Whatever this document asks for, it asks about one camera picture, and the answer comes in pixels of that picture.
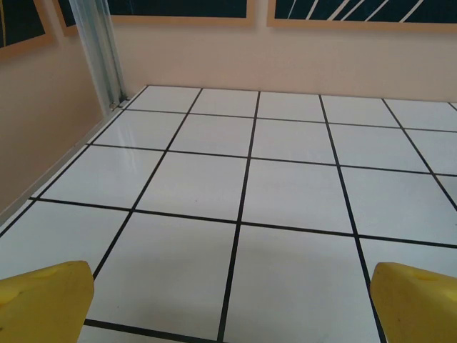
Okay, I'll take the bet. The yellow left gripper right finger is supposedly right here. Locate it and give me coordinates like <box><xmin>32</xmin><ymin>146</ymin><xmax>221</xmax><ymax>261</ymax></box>
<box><xmin>369</xmin><ymin>262</ymin><xmax>457</xmax><ymax>343</ymax></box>

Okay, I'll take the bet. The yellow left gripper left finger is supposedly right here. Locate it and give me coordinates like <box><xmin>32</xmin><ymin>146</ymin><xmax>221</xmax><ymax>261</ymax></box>
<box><xmin>0</xmin><ymin>260</ymin><xmax>96</xmax><ymax>343</ymax></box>

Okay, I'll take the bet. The aluminium frame post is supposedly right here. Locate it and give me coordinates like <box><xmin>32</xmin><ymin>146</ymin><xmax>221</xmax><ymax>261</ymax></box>
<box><xmin>67</xmin><ymin>0</ymin><xmax>130</xmax><ymax>111</ymax></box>

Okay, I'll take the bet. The narrow teal wall panel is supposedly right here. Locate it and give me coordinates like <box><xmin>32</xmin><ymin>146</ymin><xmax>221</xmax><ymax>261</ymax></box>
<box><xmin>55</xmin><ymin>0</ymin><xmax>79</xmax><ymax>36</ymax></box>

